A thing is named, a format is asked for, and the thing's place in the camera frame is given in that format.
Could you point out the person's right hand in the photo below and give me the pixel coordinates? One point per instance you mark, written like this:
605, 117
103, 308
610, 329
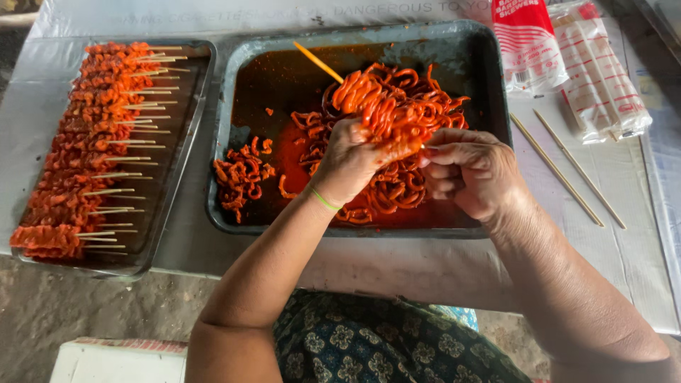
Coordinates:
479, 170

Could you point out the person's left hand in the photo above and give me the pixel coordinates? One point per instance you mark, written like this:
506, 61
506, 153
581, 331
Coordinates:
343, 162

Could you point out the person's left fingers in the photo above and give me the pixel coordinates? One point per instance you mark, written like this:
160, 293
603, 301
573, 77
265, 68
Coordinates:
362, 135

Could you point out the person's right fingers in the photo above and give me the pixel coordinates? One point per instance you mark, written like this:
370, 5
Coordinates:
447, 159

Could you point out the bamboo skewer with marinated meat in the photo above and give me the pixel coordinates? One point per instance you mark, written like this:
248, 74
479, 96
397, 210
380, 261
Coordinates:
372, 101

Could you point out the heap of marinated meat strips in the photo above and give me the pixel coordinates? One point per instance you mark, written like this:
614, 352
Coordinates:
393, 191

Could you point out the green wristband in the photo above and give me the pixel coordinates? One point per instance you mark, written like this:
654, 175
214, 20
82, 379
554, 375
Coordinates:
324, 203

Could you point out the large grey metal tray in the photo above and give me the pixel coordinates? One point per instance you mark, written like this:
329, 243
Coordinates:
372, 34

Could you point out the bare bamboo skewer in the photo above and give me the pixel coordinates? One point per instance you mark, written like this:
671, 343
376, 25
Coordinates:
557, 169
580, 169

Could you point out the small pile of marinated meat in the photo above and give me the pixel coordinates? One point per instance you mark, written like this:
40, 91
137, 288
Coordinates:
239, 175

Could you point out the red and white skewer packet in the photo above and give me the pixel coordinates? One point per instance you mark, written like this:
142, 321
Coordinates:
526, 42

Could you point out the clear packet of bamboo skewers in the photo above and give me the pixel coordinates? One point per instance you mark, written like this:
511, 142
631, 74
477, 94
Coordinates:
601, 90

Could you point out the grey plastic table sheet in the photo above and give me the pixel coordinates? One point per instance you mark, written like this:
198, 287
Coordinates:
585, 266

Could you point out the shallow steel tray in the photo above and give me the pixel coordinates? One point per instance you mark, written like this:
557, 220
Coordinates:
175, 159

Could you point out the dark floral dress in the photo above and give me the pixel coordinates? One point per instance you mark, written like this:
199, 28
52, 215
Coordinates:
372, 346

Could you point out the row of finished meat skewers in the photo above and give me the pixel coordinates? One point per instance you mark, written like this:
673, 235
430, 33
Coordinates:
80, 149

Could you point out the white box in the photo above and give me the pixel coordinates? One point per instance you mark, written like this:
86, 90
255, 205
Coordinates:
117, 364

